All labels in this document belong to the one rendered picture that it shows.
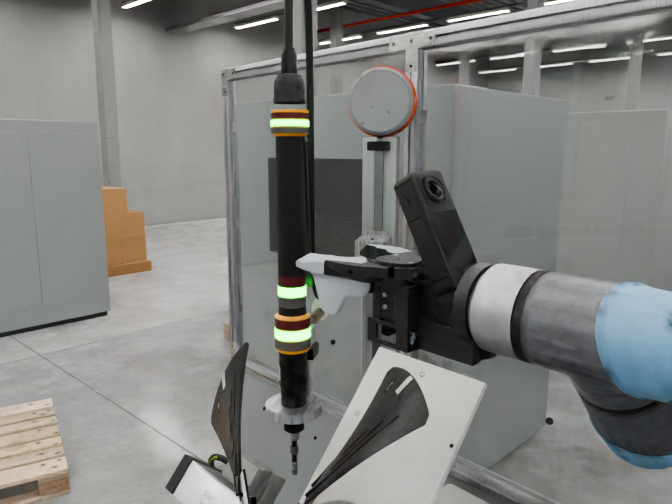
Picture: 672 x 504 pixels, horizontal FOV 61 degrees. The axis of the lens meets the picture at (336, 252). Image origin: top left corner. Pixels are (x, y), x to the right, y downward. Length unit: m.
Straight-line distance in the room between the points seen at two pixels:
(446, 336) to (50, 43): 13.28
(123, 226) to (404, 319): 8.37
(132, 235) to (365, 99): 7.74
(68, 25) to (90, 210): 7.83
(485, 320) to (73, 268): 6.12
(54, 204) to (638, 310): 6.11
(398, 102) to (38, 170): 5.22
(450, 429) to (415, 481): 0.11
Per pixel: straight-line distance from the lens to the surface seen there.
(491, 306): 0.47
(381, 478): 1.12
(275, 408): 0.73
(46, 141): 6.31
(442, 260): 0.50
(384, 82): 1.35
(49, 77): 13.53
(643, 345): 0.42
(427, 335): 0.54
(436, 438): 1.09
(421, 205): 0.51
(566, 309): 0.44
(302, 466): 2.08
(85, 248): 6.50
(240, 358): 1.05
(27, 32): 13.53
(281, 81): 0.66
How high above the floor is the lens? 1.77
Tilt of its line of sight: 10 degrees down
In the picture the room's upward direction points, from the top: straight up
